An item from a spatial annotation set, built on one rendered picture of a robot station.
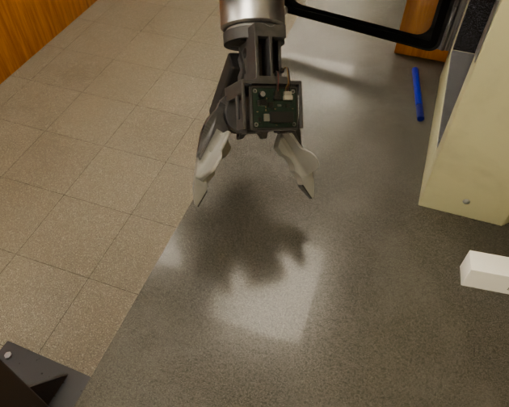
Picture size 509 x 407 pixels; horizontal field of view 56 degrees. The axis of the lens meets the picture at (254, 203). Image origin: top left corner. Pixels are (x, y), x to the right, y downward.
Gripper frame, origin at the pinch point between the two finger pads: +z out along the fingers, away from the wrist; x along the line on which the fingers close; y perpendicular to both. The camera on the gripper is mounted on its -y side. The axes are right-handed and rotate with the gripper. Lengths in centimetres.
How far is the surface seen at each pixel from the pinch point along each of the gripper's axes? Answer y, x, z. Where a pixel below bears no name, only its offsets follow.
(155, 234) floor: -125, 5, 20
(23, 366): -102, -40, 54
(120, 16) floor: -245, 10, -96
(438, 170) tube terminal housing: 6.3, 22.7, -3.1
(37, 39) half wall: -231, -36, -77
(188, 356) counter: 4.9, -10.2, 15.9
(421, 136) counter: -6.8, 31.0, -8.1
